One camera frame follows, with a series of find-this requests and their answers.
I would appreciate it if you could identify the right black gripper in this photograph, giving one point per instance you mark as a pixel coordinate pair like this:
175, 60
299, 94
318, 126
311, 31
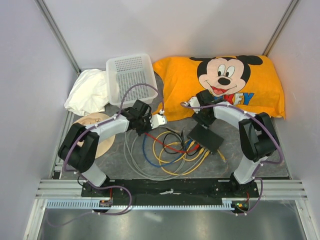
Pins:
198, 117

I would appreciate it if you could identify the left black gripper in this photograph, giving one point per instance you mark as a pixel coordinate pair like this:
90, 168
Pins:
147, 117

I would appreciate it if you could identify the black network switch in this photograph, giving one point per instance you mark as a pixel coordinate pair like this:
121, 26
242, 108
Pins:
206, 138

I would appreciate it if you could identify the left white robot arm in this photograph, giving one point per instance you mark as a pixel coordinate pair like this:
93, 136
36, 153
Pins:
80, 145

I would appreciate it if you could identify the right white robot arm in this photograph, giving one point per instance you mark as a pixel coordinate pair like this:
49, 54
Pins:
258, 139

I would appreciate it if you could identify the beige hat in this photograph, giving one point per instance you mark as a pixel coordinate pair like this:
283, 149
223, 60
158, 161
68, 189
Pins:
92, 118

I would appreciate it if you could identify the white plastic basket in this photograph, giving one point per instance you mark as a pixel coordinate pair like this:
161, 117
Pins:
127, 78

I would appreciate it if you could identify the orange Mickey pillow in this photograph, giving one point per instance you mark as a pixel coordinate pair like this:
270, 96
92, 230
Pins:
249, 82

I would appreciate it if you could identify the white cloth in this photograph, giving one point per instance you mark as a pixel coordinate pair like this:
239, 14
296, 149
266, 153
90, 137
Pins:
89, 93

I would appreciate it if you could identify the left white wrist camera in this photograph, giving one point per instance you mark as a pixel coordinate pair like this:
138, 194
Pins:
158, 119

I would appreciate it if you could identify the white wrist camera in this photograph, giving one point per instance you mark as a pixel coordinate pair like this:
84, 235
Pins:
158, 119
193, 104

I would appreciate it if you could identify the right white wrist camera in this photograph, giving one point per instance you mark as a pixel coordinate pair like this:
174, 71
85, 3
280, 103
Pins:
193, 104

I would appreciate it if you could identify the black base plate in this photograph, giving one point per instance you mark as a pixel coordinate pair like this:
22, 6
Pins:
173, 192

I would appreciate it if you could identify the slotted cable duct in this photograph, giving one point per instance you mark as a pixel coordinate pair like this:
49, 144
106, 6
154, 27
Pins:
86, 204

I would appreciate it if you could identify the aluminium rail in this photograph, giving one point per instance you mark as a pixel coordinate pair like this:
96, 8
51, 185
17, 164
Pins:
271, 189

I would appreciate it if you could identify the right aluminium frame post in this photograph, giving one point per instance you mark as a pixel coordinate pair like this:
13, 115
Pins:
280, 26

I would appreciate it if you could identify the aluminium frame post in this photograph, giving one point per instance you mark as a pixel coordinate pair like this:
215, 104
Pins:
280, 26
44, 9

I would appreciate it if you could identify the left aluminium frame post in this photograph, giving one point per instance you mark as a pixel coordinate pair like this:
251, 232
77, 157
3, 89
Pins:
44, 9

